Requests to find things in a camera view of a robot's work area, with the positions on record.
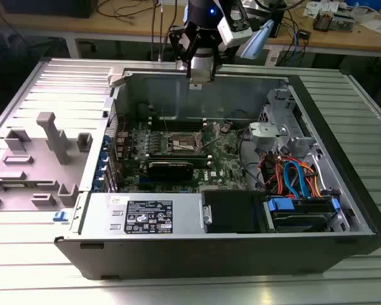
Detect green motherboard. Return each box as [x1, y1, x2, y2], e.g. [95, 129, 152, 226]
[113, 119, 253, 194]

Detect CPU socket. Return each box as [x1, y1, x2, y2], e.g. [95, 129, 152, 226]
[166, 130, 205, 156]

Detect large black box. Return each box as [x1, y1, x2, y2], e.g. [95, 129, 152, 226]
[0, 0, 99, 19]

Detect silver metal bracket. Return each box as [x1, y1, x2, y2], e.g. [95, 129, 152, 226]
[248, 121, 289, 147]

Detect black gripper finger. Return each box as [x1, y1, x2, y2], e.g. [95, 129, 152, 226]
[167, 27, 197, 79]
[206, 30, 225, 81]

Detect orange flat wire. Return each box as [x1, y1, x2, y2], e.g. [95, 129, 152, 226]
[297, 161, 323, 198]

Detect silver drive cage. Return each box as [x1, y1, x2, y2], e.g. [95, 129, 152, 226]
[259, 87, 309, 140]

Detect black RAM slot bank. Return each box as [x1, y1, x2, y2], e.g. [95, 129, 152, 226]
[149, 114, 209, 128]
[148, 151, 210, 168]

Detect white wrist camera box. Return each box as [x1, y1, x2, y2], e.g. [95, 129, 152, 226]
[217, 5, 254, 48]

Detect wooden desk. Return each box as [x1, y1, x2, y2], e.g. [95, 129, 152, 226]
[0, 0, 381, 60]

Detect silver topped CPU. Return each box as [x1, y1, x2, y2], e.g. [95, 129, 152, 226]
[189, 70, 214, 90]

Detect white printed card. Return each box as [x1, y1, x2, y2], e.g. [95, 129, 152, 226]
[304, 1, 325, 17]

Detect thin metal locking lever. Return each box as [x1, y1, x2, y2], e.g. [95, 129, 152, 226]
[161, 109, 170, 141]

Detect white label sheet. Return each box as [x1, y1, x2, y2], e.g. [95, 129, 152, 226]
[265, 47, 281, 67]

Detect silver power supply with label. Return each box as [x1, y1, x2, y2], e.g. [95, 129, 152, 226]
[69, 192, 206, 238]

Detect black open PC case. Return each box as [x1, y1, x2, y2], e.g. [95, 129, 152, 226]
[53, 65, 381, 281]

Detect metal socket cover frame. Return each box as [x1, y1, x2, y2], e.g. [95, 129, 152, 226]
[196, 121, 226, 151]

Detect black graphics card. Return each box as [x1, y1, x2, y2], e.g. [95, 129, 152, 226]
[145, 159, 195, 182]

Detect hard disk in blue carrier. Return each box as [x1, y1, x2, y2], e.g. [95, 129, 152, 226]
[264, 195, 342, 234]

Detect white paper sheet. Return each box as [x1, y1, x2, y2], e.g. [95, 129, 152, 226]
[359, 18, 381, 35]

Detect thick black cable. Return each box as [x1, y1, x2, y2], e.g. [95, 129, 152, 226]
[239, 128, 267, 193]

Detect metal heat sink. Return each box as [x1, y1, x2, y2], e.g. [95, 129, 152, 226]
[313, 8, 335, 32]

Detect blue flat wire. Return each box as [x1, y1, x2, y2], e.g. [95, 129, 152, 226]
[283, 160, 312, 201]

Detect grey parts rack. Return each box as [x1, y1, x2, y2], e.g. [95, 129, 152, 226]
[0, 111, 95, 213]

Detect grey metal computer part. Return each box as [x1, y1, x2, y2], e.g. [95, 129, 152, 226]
[331, 11, 357, 32]

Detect light grey block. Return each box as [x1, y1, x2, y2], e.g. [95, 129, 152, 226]
[107, 67, 128, 88]

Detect red orange power wires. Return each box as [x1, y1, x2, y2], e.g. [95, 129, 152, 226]
[260, 151, 288, 193]

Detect black tower unit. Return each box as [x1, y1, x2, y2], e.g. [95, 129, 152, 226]
[266, 0, 288, 39]

